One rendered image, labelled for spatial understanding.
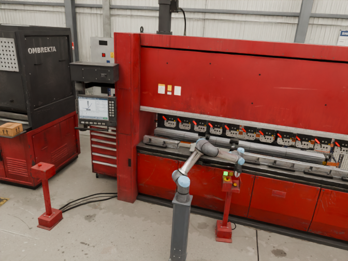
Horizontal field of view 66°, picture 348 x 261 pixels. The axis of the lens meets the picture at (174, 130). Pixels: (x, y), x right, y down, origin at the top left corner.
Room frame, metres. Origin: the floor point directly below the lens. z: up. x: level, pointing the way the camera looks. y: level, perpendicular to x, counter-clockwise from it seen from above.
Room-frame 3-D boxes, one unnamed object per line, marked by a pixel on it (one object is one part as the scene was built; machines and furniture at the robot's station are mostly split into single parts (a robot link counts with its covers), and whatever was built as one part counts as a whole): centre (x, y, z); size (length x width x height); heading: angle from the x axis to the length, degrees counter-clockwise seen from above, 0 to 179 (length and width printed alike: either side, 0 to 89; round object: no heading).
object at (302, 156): (3.37, -0.83, 0.93); 2.30 x 0.14 x 0.10; 74
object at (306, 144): (2.86, -1.49, 1.26); 0.15 x 0.09 x 0.17; 74
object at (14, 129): (3.18, 2.13, 1.04); 0.30 x 0.26 x 0.12; 78
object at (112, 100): (3.04, 0.91, 1.42); 0.45 x 0.12 x 0.36; 88
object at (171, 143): (3.34, 0.17, 0.92); 0.50 x 0.06 x 0.10; 74
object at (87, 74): (3.12, 0.96, 1.53); 0.51 x 0.25 x 0.85; 88
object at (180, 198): (2.27, -0.13, 0.82); 0.15 x 0.15 x 0.10
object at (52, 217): (2.71, 1.49, 0.41); 0.25 x 0.20 x 0.83; 164
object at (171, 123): (3.30, 0.05, 1.26); 0.15 x 0.09 x 0.17; 74
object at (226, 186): (2.69, -0.69, 0.75); 0.20 x 0.16 x 0.18; 85
